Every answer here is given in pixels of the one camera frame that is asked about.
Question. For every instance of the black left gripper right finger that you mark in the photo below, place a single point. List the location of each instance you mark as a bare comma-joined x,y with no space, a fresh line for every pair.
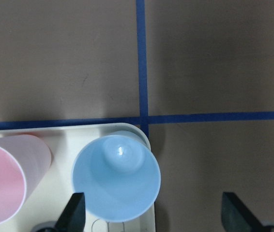
236,217

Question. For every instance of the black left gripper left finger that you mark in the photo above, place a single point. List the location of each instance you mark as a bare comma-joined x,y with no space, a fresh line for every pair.
73,217

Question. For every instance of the light blue plastic cup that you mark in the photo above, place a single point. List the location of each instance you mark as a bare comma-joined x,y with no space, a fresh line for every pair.
119,176

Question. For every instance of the pink plastic cup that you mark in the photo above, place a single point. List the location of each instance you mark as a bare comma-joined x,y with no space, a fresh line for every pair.
24,160

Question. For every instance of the cream plastic tray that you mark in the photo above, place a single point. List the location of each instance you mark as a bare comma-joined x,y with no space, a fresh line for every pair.
46,203

